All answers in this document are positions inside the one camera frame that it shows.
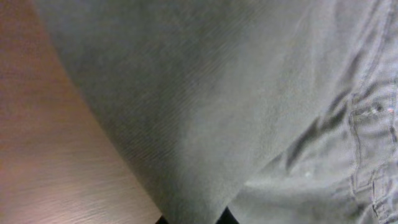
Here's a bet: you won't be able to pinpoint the grey-green shorts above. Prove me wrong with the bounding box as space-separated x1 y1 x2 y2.
34 0 397 223

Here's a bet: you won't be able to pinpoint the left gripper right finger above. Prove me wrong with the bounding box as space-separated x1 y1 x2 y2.
216 207 239 224

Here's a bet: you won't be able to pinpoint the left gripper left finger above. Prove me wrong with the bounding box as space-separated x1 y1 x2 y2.
155 216 169 224

